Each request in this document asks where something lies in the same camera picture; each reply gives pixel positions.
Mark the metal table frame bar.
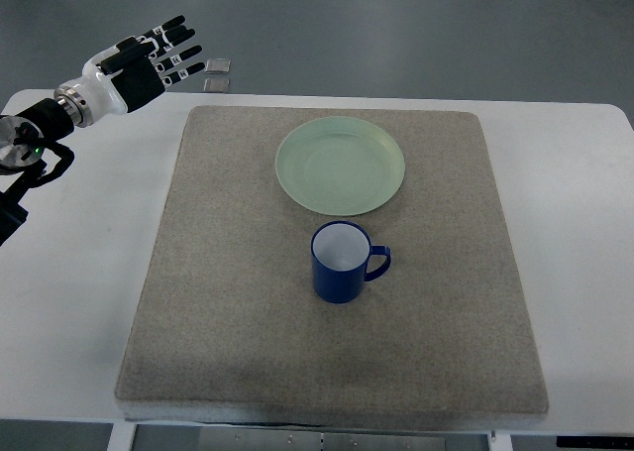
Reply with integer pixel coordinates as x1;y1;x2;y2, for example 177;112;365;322
198;427;447;451

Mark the lower grey floor socket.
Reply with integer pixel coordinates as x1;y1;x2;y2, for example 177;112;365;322
203;77;230;93

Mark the blue mug white inside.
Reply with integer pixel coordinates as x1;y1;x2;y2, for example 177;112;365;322
310;221;391;304

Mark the beige felt mat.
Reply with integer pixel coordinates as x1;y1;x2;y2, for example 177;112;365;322
115;106;549;429

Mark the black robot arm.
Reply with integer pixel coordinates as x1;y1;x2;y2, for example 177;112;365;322
1;85;93;241

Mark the upper grey floor socket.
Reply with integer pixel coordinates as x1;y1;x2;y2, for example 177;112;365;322
204;58;231;74

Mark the grey floor socket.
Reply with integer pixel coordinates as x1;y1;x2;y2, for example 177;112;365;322
203;77;230;93
204;58;231;74

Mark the light green plate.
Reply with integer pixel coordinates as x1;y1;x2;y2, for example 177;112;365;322
275;116;405;216

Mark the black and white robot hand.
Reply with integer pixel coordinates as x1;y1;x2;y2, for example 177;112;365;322
72;15;205;124

